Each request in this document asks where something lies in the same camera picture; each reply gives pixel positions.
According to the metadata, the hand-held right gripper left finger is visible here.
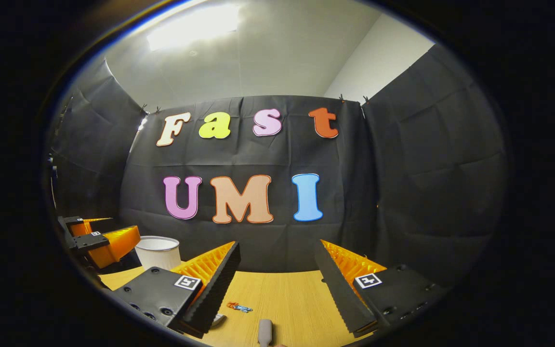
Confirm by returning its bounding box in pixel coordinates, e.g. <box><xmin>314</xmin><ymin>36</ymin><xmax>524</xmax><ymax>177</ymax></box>
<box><xmin>111</xmin><ymin>241</ymin><xmax>241</xmax><ymax>339</ymax></box>

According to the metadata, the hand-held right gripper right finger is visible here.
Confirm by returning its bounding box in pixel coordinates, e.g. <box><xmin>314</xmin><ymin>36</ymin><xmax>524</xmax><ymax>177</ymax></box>
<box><xmin>314</xmin><ymin>240</ymin><xmax>450</xmax><ymax>338</ymax></box>

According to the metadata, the white ribbed garbage bin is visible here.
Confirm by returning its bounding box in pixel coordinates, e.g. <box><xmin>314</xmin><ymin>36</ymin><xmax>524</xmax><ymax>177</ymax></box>
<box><xmin>134</xmin><ymin>236</ymin><xmax>182</xmax><ymax>271</ymax></box>

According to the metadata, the small grey broom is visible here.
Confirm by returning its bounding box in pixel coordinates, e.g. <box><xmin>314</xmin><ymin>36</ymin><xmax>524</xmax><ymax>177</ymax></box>
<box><xmin>257</xmin><ymin>319</ymin><xmax>274</xmax><ymax>347</ymax></box>

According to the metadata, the wooden desktop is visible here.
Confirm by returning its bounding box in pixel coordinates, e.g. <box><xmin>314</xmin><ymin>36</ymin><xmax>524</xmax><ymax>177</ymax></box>
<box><xmin>97</xmin><ymin>267</ymin><xmax>389</xmax><ymax>347</ymax></box>

